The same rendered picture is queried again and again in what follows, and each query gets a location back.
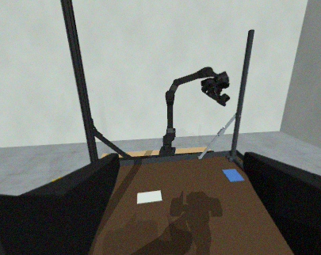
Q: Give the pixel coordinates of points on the flat blue rectangular block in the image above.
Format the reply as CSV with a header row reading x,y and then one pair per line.
x,y
232,175

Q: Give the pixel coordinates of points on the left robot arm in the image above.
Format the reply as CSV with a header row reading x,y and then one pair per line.
x,y
220,80

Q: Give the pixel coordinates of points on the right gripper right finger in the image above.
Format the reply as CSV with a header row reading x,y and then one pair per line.
x,y
292,197

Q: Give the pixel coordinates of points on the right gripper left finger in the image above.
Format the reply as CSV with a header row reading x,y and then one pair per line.
x,y
61,217

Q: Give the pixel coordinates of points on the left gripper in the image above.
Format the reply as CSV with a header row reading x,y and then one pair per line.
x,y
213,91

